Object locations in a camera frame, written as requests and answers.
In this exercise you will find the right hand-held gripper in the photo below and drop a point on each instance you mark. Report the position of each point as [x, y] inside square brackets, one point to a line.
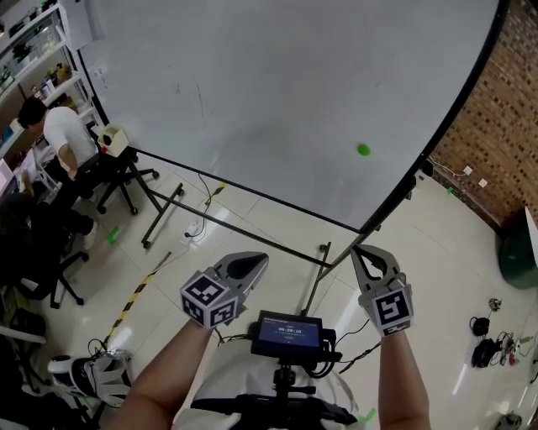
[391, 310]

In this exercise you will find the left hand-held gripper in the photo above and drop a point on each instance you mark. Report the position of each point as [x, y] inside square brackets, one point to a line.
[206, 300]

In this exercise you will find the green magnet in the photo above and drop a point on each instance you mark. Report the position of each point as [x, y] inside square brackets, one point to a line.
[364, 150]

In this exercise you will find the white whiteboard black frame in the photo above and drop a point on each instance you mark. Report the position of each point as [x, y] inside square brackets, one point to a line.
[273, 105]

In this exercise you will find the person's left forearm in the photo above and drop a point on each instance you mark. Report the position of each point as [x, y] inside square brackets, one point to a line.
[168, 378]

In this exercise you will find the person's right forearm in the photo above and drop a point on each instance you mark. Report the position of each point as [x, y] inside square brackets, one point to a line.
[401, 378]

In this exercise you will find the white power strip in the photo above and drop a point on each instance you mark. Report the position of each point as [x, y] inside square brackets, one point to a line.
[191, 233]

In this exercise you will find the small black monitor screen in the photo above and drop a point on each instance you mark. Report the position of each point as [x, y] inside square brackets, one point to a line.
[290, 334]

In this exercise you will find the person's white shirt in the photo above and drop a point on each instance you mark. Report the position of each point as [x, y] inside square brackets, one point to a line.
[235, 369]

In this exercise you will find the black headset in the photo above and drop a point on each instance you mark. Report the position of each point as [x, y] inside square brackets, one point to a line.
[480, 326]

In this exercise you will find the yellow black floor tape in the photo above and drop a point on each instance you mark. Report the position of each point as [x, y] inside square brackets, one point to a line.
[134, 294]

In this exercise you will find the small grey device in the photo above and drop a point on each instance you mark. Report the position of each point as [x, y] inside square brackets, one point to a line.
[495, 305]

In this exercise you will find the dark green bin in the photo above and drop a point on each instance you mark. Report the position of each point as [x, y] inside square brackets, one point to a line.
[517, 260]

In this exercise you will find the green floor tape piece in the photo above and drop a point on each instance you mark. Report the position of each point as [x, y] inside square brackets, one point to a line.
[113, 235]

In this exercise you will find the black office chair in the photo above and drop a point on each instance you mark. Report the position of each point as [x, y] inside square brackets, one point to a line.
[122, 185]
[63, 277]

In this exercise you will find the white curved panel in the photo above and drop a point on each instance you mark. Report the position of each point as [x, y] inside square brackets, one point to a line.
[531, 235]

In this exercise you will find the white grey backpack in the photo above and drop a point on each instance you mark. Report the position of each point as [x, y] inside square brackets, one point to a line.
[96, 378]

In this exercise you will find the white shelf unit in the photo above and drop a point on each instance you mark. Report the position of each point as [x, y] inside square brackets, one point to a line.
[38, 54]

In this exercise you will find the green potted plant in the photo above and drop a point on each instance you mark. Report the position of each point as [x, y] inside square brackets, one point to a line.
[22, 52]

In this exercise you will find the black monitor mount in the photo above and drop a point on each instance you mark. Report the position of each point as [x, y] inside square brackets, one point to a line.
[286, 380]

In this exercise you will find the white wall socket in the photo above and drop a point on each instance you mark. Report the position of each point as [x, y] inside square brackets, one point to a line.
[467, 170]
[483, 183]

